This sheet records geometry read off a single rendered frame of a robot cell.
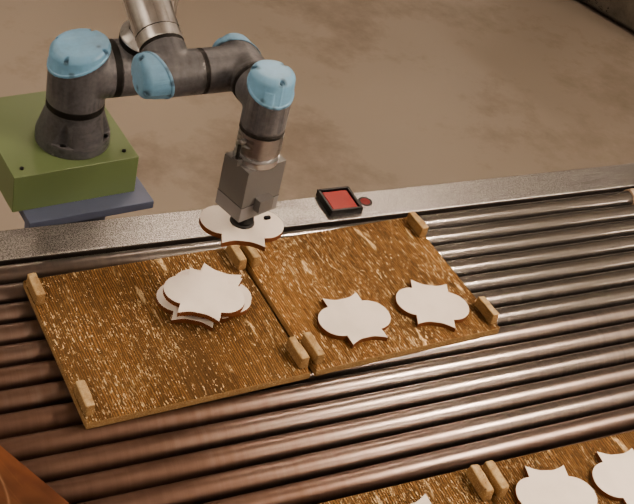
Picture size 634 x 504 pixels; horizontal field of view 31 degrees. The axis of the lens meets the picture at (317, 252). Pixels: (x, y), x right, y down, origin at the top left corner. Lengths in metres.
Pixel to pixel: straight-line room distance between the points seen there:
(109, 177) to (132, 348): 0.51
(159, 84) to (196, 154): 2.28
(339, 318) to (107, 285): 0.43
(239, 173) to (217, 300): 0.28
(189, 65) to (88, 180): 0.60
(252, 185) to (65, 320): 0.41
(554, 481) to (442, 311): 0.42
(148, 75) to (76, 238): 0.52
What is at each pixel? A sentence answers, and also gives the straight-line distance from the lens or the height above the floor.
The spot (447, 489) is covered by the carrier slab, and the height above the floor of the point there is 0.94.
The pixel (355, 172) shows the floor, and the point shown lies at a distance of 4.20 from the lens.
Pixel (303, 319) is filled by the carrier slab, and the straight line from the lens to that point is 2.12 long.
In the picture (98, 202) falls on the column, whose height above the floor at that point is 0.87.
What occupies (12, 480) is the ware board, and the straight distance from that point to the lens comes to 1.67.
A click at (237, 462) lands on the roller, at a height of 0.91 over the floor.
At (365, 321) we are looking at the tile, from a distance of 2.14.
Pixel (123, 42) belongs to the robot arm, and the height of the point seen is 1.20.
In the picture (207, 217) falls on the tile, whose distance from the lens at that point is 1.98.
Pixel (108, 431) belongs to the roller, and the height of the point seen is 0.92.
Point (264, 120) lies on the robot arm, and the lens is 1.83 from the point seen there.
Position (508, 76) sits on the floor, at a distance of 5.12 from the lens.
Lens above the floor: 2.35
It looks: 38 degrees down
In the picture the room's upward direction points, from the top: 15 degrees clockwise
